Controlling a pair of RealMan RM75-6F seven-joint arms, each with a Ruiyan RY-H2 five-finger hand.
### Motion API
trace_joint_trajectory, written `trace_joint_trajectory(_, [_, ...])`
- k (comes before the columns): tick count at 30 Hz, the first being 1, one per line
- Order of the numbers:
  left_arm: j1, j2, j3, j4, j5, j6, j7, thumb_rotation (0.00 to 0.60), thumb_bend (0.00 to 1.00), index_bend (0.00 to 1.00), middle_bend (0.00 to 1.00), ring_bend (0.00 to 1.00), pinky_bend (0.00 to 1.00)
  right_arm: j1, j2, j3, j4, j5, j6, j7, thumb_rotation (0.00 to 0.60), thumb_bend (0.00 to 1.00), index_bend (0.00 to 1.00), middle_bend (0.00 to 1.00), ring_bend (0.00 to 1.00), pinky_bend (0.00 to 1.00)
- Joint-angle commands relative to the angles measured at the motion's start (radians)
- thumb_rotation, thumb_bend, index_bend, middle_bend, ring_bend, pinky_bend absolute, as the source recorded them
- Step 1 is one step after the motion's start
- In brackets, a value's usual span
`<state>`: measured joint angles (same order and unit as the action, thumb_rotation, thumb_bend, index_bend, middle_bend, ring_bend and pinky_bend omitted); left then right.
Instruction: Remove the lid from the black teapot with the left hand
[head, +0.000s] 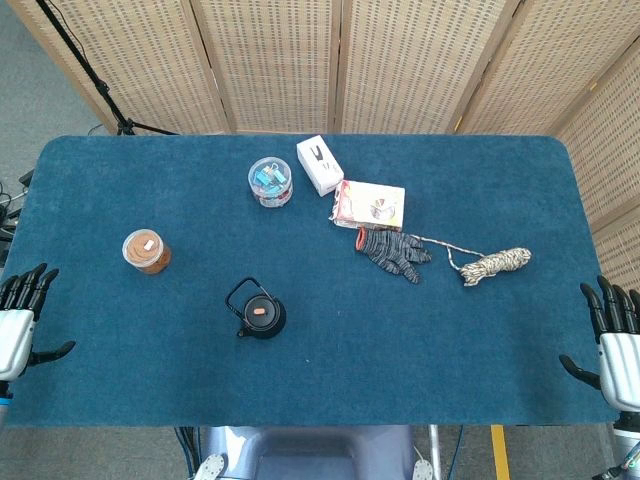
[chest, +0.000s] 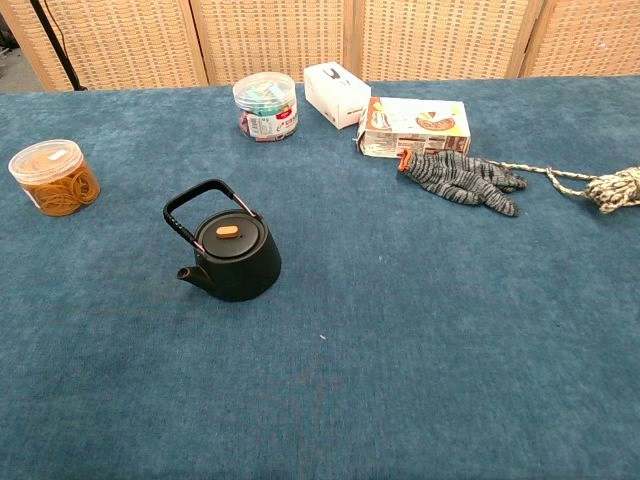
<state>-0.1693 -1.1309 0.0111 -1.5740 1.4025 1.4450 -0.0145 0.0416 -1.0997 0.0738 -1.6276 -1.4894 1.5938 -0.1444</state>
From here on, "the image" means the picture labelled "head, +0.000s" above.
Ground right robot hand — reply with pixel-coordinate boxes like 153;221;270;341
558;274;640;413

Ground colourful printed cardboard box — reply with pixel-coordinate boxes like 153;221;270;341
327;179;407;233

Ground grey striped work glove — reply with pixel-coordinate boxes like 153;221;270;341
355;226;433;286

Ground black tripod stand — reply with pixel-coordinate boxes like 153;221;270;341
35;0;179;137

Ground blue table cloth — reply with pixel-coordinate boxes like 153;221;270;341
0;133;632;429

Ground clear jar with brown discs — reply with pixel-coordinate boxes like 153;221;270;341
121;228;173;275

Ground grey robot torso base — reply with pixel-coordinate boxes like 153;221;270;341
193;425;442;480

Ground coiled beige patterned rope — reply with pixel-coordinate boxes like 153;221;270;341
412;234;533;288

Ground small black kettle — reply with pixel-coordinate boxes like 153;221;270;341
224;277;288;341

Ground black cables and equipment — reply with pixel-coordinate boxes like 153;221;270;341
0;168;36;266

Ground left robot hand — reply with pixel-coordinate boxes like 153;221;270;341
0;263;77;382

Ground woven folding screen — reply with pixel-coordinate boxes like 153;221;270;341
5;0;640;290

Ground clear tub of binder clips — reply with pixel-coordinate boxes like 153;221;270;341
247;156;295;209

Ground white box with black print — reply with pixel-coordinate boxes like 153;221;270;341
296;134;345;198

